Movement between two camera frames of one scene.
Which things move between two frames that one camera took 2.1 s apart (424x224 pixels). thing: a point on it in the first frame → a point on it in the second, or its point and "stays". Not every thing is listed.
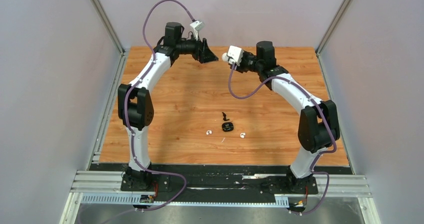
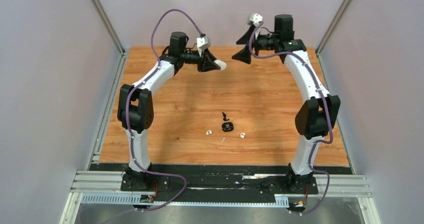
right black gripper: x=240 y=67 → x=244 y=55
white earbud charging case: x=224 y=57 → x=222 y=64
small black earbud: x=224 y=118 stays
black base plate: x=219 y=179 stays
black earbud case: x=227 y=127 stays
